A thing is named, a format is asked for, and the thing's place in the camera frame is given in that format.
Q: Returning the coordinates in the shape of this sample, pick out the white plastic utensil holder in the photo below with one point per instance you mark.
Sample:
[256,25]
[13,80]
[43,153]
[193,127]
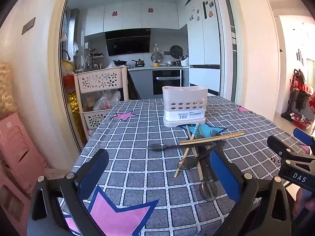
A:
[184,105]

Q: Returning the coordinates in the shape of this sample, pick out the black wok on stove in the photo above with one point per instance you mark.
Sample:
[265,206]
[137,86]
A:
[119,62]

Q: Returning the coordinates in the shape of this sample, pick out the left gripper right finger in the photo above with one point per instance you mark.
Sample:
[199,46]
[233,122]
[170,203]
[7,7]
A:
[239,189]

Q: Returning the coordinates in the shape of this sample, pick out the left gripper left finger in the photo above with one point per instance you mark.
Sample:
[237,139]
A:
[79,187]

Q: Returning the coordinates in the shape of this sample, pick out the pink plastic stool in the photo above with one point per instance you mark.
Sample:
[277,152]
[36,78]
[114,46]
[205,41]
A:
[21,165]

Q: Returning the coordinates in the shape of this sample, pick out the white refrigerator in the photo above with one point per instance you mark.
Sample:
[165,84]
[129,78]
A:
[204,45]

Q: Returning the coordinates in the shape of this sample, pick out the black multi-hole frying pan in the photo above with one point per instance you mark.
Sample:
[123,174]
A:
[175,51]

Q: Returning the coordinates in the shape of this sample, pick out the black built-in oven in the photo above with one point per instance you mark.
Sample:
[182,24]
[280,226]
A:
[163,78]

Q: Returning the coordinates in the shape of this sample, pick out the black range hood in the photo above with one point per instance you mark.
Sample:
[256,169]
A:
[128,41]

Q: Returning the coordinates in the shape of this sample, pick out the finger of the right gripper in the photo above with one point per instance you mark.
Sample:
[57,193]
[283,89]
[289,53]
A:
[304,137]
[285,152]

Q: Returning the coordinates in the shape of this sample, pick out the dark spoon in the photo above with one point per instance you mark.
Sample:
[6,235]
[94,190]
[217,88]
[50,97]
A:
[187,163]
[163,147]

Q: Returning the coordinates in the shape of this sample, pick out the plain wooden chopstick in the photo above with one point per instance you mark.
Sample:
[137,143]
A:
[194,151]

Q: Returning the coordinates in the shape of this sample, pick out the wooden chopstick horizontal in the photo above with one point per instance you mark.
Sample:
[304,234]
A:
[209,141]
[214,137]

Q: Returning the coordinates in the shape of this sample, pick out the black kitchen faucet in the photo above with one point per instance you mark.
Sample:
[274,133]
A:
[68,57]

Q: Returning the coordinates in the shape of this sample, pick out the red clothes rack items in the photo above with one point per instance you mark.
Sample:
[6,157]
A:
[300,109]

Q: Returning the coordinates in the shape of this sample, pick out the bag of peanuts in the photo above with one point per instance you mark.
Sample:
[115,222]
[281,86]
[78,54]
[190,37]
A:
[7,103]

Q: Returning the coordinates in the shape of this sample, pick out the grey checkered tablecloth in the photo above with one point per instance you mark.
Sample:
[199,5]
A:
[134,175]

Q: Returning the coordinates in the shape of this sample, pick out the brass pot on stove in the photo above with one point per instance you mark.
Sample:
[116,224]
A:
[138,63]

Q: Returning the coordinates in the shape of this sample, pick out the dark spoon lowest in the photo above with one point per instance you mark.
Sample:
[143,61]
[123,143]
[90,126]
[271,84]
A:
[207,187]

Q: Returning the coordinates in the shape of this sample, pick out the white perforated storage rack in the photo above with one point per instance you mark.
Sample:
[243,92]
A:
[90,83]

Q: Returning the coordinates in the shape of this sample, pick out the blue patterned chopstick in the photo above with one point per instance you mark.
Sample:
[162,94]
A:
[188,147]

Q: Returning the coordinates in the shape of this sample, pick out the plastic bag in rack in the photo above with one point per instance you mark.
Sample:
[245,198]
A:
[108,100]

